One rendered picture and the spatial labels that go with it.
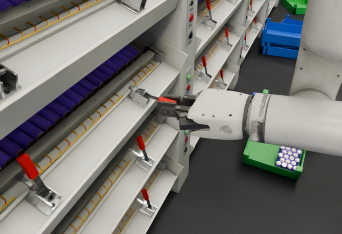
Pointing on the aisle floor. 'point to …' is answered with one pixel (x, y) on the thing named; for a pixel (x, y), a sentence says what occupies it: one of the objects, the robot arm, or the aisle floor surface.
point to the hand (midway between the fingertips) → (171, 106)
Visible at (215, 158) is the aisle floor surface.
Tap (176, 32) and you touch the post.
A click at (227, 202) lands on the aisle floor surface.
